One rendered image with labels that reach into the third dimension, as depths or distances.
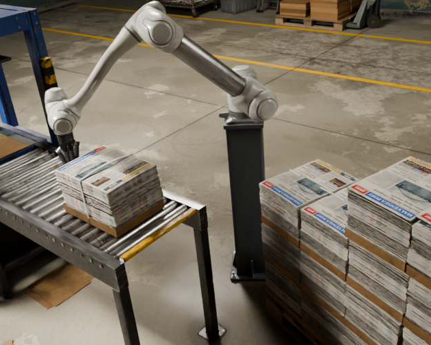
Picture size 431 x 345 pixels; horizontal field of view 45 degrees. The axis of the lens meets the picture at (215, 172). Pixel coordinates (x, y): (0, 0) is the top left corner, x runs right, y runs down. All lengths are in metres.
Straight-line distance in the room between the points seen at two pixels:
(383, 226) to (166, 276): 1.69
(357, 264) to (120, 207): 0.99
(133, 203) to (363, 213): 0.95
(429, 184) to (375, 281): 0.42
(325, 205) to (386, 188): 0.40
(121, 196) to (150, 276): 1.18
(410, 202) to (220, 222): 2.00
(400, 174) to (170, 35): 1.05
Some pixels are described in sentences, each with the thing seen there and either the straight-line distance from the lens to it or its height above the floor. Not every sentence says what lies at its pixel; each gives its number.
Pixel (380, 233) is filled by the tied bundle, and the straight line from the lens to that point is 1.99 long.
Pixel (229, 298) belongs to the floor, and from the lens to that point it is 3.10.
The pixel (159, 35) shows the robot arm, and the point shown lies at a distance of 2.19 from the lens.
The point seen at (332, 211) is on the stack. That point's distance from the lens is 2.29.
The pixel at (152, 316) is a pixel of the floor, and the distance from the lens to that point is 3.06.
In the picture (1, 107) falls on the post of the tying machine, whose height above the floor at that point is 0.86.
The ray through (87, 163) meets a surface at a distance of 2.43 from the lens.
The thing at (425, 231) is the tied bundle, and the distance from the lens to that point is 1.83.
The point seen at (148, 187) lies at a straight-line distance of 2.31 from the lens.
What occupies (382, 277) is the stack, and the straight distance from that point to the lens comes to 2.09.
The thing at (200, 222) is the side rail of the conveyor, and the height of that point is 0.73.
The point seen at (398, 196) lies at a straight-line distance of 1.97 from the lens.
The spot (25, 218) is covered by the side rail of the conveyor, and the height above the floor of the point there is 0.80.
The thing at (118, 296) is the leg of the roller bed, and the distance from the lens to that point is 2.23.
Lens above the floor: 2.08
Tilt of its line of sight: 29 degrees down
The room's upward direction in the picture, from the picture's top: 5 degrees counter-clockwise
